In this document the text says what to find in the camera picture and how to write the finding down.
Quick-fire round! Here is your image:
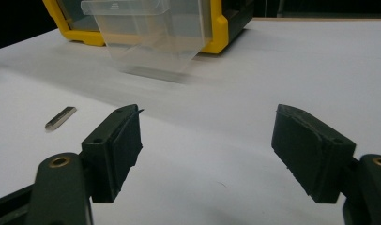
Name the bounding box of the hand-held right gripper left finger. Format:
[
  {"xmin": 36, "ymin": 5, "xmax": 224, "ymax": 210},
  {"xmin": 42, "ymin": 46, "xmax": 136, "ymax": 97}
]
[{"xmin": 80, "ymin": 103, "xmax": 145, "ymax": 204}]

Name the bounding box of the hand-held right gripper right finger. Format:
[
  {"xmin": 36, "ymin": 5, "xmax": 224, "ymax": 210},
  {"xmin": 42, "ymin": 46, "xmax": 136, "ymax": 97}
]
[{"xmin": 270, "ymin": 103, "xmax": 358, "ymax": 204}]

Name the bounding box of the small grey metal bar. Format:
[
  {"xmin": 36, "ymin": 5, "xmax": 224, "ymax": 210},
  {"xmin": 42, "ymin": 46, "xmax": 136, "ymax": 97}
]
[{"xmin": 44, "ymin": 106, "xmax": 78, "ymax": 131}]

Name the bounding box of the clear plastic drawer bin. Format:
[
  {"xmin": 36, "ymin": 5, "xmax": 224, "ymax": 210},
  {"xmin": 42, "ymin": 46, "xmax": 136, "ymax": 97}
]
[{"xmin": 80, "ymin": 0, "xmax": 206, "ymax": 75}]

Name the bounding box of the yellow black storage cabinet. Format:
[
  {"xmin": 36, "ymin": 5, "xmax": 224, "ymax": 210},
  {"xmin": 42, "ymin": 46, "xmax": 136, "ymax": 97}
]
[{"xmin": 42, "ymin": 0, "xmax": 256, "ymax": 55}]

